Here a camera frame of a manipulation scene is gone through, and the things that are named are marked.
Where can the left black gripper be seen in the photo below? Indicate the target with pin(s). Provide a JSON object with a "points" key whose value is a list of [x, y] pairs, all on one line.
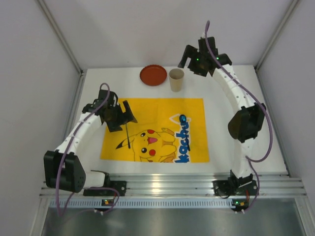
{"points": [[120, 118]]}

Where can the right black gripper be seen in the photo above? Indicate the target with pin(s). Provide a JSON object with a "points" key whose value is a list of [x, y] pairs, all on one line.
{"points": [[190, 57]]}

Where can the blue metal fork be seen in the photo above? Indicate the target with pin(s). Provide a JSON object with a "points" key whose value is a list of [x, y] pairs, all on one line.
{"points": [[128, 140]]}

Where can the yellow Pikachu cloth placemat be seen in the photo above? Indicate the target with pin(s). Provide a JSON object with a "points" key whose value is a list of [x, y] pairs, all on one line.
{"points": [[158, 136]]}

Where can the blue metal spoon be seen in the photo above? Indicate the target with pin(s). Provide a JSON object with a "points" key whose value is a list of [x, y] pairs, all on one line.
{"points": [[183, 121]]}

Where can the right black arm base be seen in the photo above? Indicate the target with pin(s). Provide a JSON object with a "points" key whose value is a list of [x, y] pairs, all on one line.
{"points": [[224, 188]]}

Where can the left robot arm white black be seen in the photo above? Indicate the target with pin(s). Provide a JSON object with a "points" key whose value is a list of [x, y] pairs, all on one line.
{"points": [[66, 168]]}

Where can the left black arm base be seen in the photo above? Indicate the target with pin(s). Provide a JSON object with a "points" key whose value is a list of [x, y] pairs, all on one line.
{"points": [[118, 185]]}

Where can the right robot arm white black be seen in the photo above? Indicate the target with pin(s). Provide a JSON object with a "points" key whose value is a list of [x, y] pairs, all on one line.
{"points": [[248, 115]]}

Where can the beige paper cup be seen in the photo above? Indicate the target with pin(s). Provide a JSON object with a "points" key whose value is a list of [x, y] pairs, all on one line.
{"points": [[176, 77]]}

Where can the red round plate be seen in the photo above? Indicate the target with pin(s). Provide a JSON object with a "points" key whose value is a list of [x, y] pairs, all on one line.
{"points": [[153, 75]]}

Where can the aluminium mounting rail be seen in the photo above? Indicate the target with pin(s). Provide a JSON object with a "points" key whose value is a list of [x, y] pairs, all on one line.
{"points": [[201, 185]]}

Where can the perforated metal cable duct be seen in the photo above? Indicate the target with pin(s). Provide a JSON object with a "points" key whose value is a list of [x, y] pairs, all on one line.
{"points": [[153, 203]]}

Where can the right aluminium frame post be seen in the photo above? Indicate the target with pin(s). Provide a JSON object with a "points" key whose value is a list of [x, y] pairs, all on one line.
{"points": [[290, 10]]}

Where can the aluminium frame post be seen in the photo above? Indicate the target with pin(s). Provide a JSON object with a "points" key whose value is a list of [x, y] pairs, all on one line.
{"points": [[42, 5], [290, 10]]}

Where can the left aluminium frame post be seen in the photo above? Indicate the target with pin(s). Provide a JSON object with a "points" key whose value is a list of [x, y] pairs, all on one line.
{"points": [[42, 5]]}

